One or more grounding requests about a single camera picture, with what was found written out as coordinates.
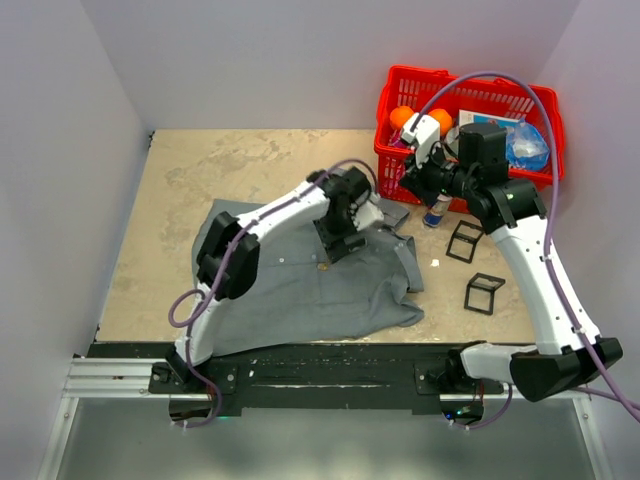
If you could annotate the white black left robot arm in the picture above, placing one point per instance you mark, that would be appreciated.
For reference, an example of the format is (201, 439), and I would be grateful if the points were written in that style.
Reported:
(228, 259)

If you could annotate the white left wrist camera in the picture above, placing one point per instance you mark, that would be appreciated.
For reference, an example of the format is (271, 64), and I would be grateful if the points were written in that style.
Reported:
(368, 214)

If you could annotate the orange fruit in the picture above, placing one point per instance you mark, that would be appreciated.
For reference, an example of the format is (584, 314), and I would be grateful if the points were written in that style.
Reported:
(445, 120)
(399, 116)

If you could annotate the grey button-up shirt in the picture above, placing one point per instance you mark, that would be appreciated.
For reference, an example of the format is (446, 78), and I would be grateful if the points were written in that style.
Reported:
(292, 301)

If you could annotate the pink white small box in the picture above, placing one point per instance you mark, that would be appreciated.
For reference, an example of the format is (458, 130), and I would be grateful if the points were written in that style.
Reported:
(397, 141)

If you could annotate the blue plastic bag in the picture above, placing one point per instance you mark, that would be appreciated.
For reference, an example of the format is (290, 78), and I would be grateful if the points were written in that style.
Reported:
(526, 149)

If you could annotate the black open box frame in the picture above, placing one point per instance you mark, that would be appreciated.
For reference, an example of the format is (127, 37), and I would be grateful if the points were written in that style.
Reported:
(480, 293)

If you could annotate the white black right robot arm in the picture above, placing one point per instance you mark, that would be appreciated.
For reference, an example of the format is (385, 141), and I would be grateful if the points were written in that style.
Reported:
(569, 349)

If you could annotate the white blue light bulb box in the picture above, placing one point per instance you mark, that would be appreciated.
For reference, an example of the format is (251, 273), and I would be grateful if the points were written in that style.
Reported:
(466, 117)

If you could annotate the orange fruit left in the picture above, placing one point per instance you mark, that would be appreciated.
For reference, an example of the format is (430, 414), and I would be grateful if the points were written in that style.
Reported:
(399, 116)

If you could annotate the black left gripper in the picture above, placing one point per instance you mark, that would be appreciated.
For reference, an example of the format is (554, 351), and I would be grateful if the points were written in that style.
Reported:
(335, 245)

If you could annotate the black rectangular frame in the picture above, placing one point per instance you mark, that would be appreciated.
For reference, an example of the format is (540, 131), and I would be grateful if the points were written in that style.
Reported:
(467, 234)

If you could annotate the orange fruit right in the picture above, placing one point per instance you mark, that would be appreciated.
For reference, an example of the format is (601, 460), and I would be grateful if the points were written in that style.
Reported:
(445, 120)

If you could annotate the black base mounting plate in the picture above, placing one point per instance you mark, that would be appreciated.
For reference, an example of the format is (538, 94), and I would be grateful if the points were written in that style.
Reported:
(419, 378)

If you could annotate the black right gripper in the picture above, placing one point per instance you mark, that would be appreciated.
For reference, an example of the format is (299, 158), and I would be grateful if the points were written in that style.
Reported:
(415, 181)

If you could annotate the aluminium frame rail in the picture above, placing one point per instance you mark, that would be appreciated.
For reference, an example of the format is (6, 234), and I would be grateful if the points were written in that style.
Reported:
(92, 378)

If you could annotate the red plastic shopping basket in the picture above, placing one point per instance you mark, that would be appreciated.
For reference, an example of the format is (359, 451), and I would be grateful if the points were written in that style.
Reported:
(414, 87)

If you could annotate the blue silver drink can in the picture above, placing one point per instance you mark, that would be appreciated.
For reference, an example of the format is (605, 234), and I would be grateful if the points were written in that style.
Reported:
(436, 211)

